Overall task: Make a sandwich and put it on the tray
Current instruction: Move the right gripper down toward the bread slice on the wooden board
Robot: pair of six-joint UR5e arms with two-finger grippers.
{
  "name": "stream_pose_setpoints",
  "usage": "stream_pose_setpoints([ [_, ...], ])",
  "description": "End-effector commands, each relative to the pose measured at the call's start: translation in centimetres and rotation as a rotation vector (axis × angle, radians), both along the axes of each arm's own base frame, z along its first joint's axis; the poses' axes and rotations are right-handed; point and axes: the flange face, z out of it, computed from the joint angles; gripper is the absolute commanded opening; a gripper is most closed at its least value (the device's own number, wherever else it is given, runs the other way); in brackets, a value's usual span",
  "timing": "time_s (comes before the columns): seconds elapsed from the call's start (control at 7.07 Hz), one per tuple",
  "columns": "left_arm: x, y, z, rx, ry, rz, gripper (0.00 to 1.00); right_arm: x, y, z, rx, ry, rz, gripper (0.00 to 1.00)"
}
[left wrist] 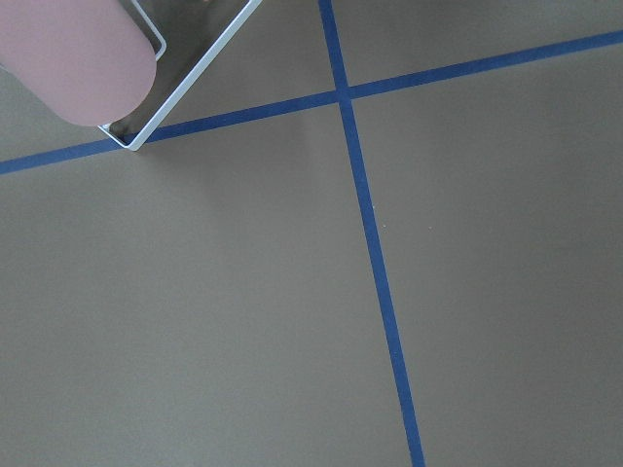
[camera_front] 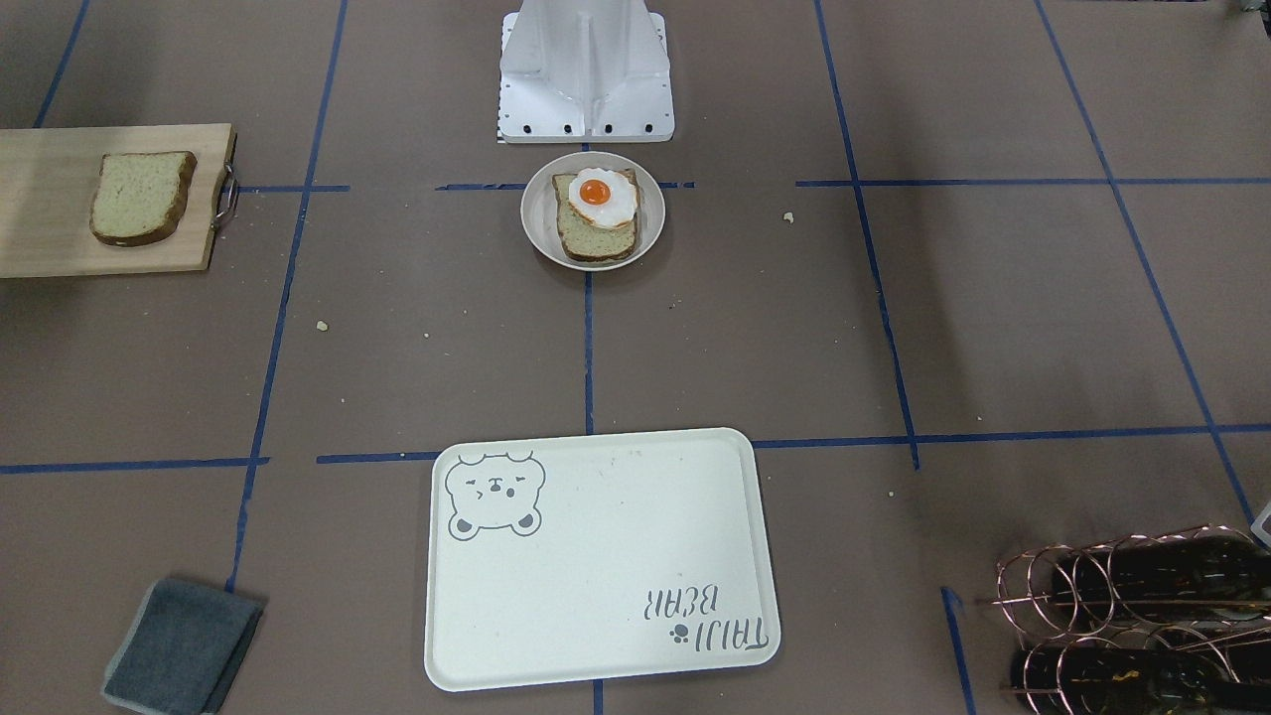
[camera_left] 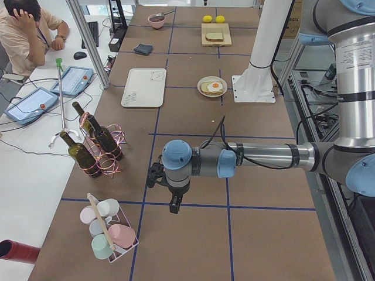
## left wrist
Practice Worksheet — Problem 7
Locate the pink cup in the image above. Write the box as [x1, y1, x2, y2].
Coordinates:
[1, 1, 157, 126]

